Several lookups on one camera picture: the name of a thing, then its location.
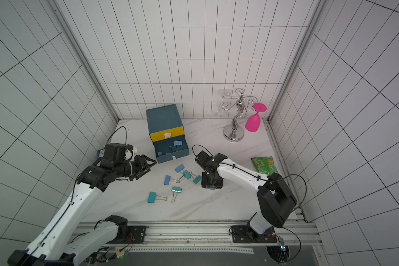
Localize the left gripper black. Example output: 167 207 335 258
115 155 157 181

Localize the teal drawer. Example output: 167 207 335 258
153 135 190 164

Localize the yellow top drawer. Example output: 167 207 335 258
150 126 185 143

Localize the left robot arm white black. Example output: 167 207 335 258
7 143 157 266

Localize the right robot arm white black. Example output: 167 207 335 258
195 151 298 244

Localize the teal binder clip upright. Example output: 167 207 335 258
190 172 202 184

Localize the teal binder clip front left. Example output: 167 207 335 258
147 192 168 203

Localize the teal shiny binder clip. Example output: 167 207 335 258
171 186 182 203

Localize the teal drawer cabinet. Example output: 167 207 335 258
145 104 185 144

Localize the green snack packet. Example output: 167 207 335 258
251 156 278 176

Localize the magenta plastic wine glass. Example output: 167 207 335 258
245 103 267 133

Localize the clear glass on rack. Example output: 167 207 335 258
218 91 233 118

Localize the silver glass rack stand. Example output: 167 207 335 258
223 88 258 143

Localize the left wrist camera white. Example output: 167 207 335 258
125 145 138 161

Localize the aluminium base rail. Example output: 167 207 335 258
69 221 321 255

